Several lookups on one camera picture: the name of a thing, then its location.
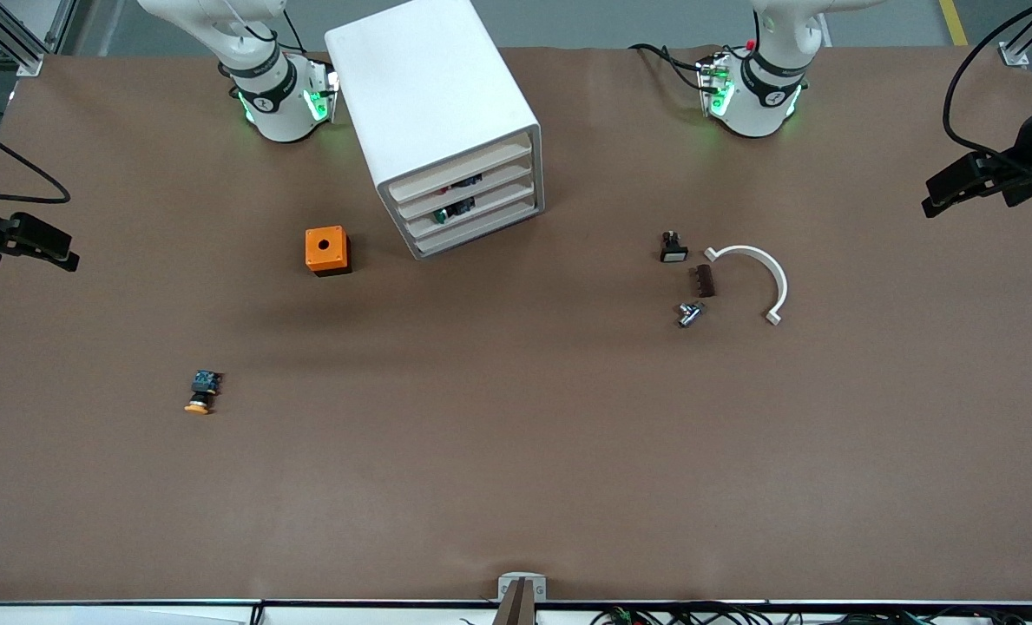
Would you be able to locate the grey metal bracket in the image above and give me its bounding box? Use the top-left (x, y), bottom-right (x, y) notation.
top-left (497, 573), bottom-right (549, 602)

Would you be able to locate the white half-ring clamp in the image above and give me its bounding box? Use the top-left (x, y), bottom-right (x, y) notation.
top-left (703, 245), bottom-right (790, 327)

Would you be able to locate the white drawer cabinet shell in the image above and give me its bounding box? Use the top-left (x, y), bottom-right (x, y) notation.
top-left (325, 0), bottom-right (545, 261)

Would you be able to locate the black left base cable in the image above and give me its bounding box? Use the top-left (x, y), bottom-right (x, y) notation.
top-left (628, 41), bottom-right (707, 92)

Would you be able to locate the black right base cable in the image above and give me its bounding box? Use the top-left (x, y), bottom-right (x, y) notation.
top-left (260, 7), bottom-right (310, 58)

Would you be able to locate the black base cable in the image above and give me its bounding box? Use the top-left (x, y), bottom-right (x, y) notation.
top-left (260, 7), bottom-right (310, 58)
top-left (628, 41), bottom-right (707, 92)

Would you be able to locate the white plastic drawer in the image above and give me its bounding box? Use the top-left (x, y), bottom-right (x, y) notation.
top-left (389, 149), bottom-right (539, 225)
top-left (398, 170), bottom-right (541, 242)
top-left (380, 130), bottom-right (537, 207)
top-left (407, 189), bottom-right (543, 260)

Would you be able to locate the orange button enclosure box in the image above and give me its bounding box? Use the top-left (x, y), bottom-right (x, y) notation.
top-left (305, 226), bottom-right (352, 278)

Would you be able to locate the brown paper table cover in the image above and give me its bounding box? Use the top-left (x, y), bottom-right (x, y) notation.
top-left (0, 43), bottom-right (1032, 605)

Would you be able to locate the yellow push button blue back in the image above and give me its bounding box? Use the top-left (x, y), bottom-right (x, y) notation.
top-left (183, 370), bottom-right (224, 416)

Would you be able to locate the dark camera pole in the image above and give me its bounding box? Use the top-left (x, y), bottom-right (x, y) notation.
top-left (491, 579), bottom-right (537, 625)

